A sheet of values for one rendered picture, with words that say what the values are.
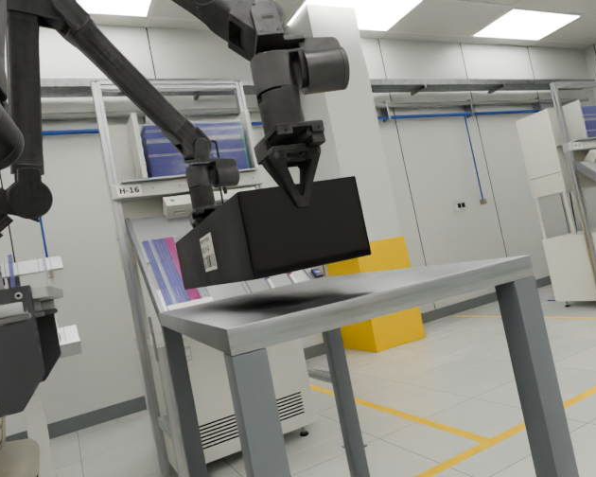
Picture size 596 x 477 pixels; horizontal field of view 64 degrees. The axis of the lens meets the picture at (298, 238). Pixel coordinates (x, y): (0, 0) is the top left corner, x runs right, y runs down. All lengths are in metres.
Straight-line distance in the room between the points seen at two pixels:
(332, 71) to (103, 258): 3.32
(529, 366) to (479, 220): 5.00
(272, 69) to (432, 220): 4.67
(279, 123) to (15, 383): 0.48
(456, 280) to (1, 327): 0.60
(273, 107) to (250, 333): 0.29
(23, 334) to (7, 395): 0.08
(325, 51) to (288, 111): 0.10
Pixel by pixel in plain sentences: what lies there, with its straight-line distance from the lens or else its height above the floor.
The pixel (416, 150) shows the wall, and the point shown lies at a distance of 5.32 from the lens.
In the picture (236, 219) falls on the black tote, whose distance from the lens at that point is 0.62.
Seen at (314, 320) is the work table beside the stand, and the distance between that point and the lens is 0.55.
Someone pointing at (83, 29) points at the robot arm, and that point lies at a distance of 1.14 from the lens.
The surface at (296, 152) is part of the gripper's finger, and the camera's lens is 0.63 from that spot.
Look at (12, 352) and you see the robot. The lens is 0.74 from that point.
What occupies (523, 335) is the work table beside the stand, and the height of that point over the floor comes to 0.69.
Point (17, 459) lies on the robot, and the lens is 0.88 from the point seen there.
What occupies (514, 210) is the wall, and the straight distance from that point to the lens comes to 6.19.
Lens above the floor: 0.85
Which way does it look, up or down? 3 degrees up
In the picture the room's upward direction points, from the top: 11 degrees counter-clockwise
